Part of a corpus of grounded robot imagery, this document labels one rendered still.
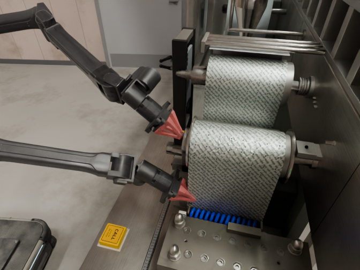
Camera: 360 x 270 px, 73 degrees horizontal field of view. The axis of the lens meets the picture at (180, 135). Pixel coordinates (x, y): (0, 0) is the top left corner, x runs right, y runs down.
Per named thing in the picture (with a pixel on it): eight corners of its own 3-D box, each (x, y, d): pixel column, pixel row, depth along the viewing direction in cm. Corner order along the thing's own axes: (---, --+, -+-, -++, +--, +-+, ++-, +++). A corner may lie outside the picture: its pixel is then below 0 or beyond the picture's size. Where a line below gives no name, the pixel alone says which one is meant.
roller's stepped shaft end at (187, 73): (177, 75, 88) (177, 67, 86) (193, 77, 87) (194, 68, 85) (175, 79, 85) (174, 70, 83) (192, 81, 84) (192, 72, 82)
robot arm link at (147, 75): (109, 99, 74) (100, 79, 67) (130, 74, 79) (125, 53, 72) (141, 114, 71) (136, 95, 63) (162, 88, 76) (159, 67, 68)
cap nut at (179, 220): (174, 216, 76) (174, 208, 73) (186, 219, 75) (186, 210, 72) (171, 227, 73) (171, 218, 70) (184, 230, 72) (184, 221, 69)
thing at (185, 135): (181, 158, 70) (187, 140, 76) (188, 159, 70) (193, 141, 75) (181, 139, 65) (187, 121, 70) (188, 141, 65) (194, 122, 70)
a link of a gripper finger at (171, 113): (171, 151, 71) (146, 130, 69) (177, 136, 77) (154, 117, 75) (186, 139, 67) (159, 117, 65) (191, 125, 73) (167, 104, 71)
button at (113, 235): (109, 226, 87) (107, 222, 86) (127, 230, 86) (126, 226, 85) (99, 245, 82) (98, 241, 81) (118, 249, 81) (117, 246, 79)
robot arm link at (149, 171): (133, 172, 69) (142, 155, 72) (128, 176, 75) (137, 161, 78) (154, 184, 70) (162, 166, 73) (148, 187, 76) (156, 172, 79)
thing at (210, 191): (187, 207, 80) (188, 169, 69) (261, 223, 76) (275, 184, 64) (187, 209, 80) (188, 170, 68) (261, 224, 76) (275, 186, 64)
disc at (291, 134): (277, 152, 75) (291, 117, 65) (278, 152, 75) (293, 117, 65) (278, 194, 66) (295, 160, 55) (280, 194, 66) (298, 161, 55)
